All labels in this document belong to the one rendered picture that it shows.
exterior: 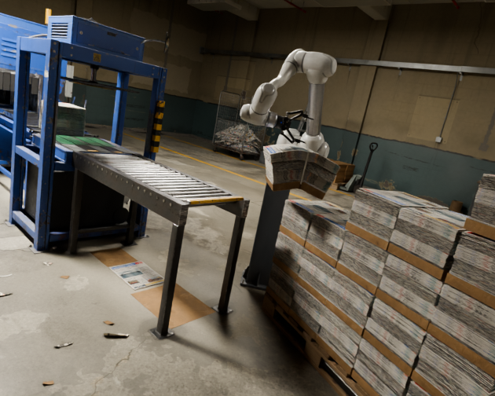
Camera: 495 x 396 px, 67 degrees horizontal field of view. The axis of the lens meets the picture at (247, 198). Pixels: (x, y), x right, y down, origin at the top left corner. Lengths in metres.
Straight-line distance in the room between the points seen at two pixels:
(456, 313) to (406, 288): 0.23
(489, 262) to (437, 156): 7.32
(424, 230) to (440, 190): 7.10
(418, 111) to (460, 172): 1.56
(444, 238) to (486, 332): 0.37
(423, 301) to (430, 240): 0.26
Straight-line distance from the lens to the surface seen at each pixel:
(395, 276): 1.87
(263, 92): 2.02
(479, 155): 8.72
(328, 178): 2.21
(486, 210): 1.64
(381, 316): 1.96
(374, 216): 1.94
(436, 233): 1.74
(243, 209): 2.36
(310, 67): 2.50
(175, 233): 2.06
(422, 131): 9.01
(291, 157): 2.13
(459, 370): 1.77
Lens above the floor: 1.35
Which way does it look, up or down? 13 degrees down
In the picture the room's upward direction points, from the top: 11 degrees clockwise
